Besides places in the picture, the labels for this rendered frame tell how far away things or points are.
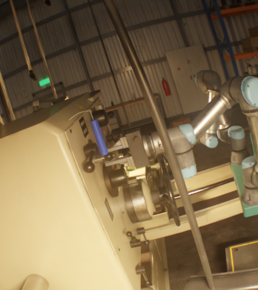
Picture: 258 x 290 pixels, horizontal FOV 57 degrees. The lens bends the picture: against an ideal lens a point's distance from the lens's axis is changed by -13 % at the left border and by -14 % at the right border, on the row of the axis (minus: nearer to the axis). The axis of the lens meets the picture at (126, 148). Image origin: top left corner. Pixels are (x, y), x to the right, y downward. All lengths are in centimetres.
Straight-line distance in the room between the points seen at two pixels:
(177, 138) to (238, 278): 53
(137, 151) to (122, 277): 48
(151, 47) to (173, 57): 94
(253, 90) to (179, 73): 715
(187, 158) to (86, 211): 39
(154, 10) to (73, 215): 829
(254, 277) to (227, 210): 143
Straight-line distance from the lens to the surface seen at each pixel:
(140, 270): 121
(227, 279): 89
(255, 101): 102
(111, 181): 107
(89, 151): 88
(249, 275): 89
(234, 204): 226
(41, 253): 103
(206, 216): 224
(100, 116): 110
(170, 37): 875
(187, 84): 818
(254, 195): 135
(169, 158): 57
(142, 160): 95
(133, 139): 93
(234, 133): 174
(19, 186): 88
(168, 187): 123
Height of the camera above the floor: 198
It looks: 17 degrees down
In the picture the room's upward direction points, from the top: 18 degrees counter-clockwise
